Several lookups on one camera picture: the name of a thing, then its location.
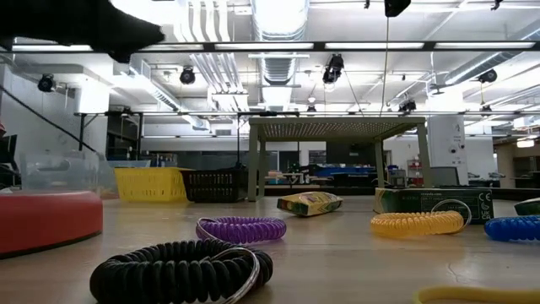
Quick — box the yellow rubber band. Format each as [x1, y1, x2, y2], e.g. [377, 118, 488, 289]
[412, 285, 540, 304]

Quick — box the black spiral wrist coil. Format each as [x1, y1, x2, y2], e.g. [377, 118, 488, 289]
[89, 238, 274, 304]

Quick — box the blue spiral wrist coil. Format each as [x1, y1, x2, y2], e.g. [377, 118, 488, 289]
[483, 214, 540, 242]

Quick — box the black plastic basket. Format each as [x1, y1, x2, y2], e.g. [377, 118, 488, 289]
[180, 167, 250, 204]

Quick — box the yellow plastic basket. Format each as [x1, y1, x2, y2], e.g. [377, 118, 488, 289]
[113, 166, 191, 203]

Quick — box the blue background table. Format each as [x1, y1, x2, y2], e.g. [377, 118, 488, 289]
[314, 165, 376, 177]

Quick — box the thin hanging cable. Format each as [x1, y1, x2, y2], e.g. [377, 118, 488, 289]
[378, 16, 390, 117]

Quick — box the small narrow Crayola crayon box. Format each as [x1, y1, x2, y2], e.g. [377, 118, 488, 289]
[277, 191, 344, 218]
[513, 197, 540, 217]

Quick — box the silver ventilation duct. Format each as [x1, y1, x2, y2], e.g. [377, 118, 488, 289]
[251, 0, 311, 85]

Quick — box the green perforated metal shelf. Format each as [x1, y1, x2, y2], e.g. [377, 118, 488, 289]
[247, 117, 435, 203]

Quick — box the black table frame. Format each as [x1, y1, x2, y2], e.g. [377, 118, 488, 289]
[0, 41, 540, 202]

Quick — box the red desk lamp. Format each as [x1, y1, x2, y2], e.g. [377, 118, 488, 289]
[0, 189, 105, 259]

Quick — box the purple spiral wrist coil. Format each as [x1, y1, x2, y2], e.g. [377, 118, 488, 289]
[195, 215, 288, 245]

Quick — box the dark monitor screen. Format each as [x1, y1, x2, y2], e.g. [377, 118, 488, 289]
[0, 133, 19, 166]

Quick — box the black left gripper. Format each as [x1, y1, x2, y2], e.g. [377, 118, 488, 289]
[58, 0, 165, 64]

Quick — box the white square column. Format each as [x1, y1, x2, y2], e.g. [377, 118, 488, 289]
[427, 114, 469, 187]

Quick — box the clear plastic bin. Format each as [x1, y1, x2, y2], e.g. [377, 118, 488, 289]
[19, 149, 119, 199]

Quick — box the orange spiral wrist coil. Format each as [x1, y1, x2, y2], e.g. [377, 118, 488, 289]
[370, 198, 473, 238]

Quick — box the large Crayola crayon box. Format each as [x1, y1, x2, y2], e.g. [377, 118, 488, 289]
[373, 187, 494, 225]

